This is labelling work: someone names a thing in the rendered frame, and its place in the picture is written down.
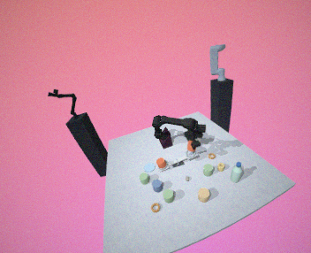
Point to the blue cylinder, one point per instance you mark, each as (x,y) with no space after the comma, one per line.
(157,186)

